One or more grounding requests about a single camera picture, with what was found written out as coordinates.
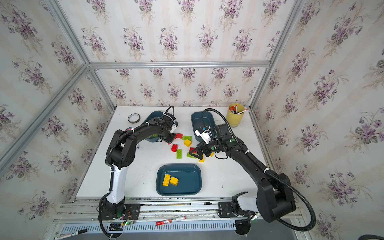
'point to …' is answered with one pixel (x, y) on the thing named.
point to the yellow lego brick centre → (187, 143)
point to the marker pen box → (129, 128)
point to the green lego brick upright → (179, 153)
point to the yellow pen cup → (234, 119)
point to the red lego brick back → (178, 135)
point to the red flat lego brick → (191, 149)
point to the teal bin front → (178, 179)
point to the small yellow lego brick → (174, 181)
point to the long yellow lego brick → (166, 180)
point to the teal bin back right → (209, 121)
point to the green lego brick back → (184, 137)
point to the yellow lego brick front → (202, 160)
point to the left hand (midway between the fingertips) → (171, 138)
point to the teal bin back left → (153, 114)
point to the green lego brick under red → (190, 156)
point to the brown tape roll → (133, 118)
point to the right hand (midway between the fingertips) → (193, 150)
